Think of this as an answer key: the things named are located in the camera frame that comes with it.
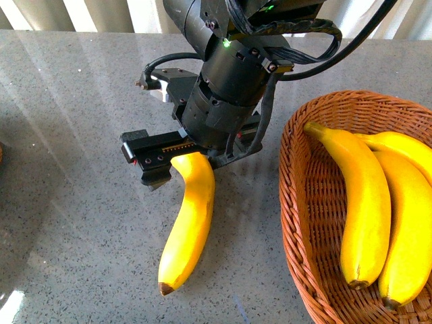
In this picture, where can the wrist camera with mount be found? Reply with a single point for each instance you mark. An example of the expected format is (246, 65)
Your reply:
(171, 85)

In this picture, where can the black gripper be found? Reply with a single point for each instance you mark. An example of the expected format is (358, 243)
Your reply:
(220, 126)

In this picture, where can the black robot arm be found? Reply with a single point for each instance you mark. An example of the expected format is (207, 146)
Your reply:
(252, 45)

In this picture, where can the yellow banana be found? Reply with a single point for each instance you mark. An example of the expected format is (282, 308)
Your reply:
(408, 264)
(365, 240)
(189, 233)
(416, 152)

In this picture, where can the brown wicker basket right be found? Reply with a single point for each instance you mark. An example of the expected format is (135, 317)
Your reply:
(313, 205)

